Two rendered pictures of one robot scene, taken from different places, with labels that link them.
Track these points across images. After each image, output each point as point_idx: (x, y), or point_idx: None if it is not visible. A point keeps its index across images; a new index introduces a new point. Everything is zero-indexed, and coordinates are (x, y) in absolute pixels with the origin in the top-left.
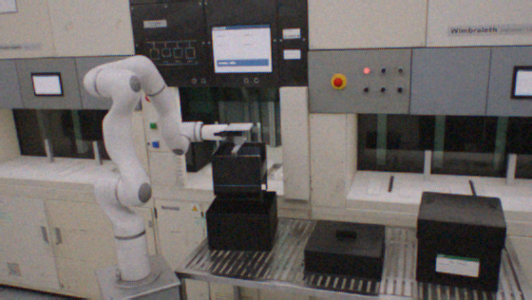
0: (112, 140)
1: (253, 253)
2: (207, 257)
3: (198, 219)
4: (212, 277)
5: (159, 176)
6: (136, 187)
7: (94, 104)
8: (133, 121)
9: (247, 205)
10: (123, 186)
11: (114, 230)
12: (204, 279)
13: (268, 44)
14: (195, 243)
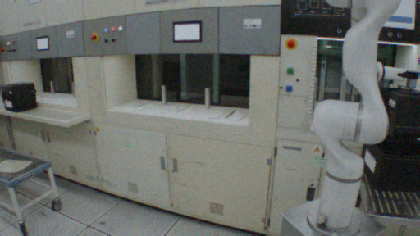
0: (365, 56)
1: (418, 194)
2: (384, 199)
3: (317, 160)
4: (408, 220)
5: (285, 118)
6: (386, 119)
7: (231, 49)
8: (269, 66)
9: (385, 148)
10: (372, 116)
11: (337, 170)
12: (399, 223)
13: (413, 5)
14: (309, 180)
